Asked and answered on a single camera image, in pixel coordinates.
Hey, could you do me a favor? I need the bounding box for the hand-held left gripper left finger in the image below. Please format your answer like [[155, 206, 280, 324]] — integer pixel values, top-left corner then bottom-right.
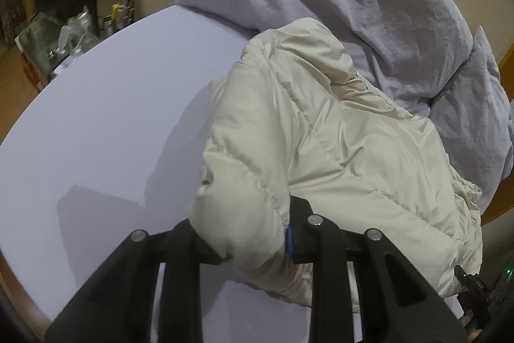
[[44, 218, 232, 343]]

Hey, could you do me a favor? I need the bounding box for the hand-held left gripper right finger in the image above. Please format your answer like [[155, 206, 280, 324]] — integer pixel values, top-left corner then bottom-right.
[[284, 197, 467, 343]]

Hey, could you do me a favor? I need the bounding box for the cream puffer jacket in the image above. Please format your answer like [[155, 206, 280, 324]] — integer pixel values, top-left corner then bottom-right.
[[188, 17, 483, 305]]

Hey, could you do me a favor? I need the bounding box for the person's right hand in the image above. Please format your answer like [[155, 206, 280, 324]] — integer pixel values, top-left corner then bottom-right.
[[461, 318, 483, 343]]

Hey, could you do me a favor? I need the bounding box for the bed with lavender sheet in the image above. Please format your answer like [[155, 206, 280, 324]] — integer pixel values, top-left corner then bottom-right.
[[0, 3, 460, 343]]

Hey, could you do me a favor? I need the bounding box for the cluttered bedside table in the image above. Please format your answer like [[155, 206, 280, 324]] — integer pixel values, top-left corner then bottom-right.
[[14, 0, 137, 92]]

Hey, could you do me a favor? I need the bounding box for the yellow capped bottle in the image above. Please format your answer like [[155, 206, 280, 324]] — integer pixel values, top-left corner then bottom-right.
[[110, 3, 125, 31]]

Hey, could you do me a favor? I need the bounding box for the orange wooden door frame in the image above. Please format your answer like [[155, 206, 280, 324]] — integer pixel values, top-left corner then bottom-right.
[[497, 43, 514, 104]]

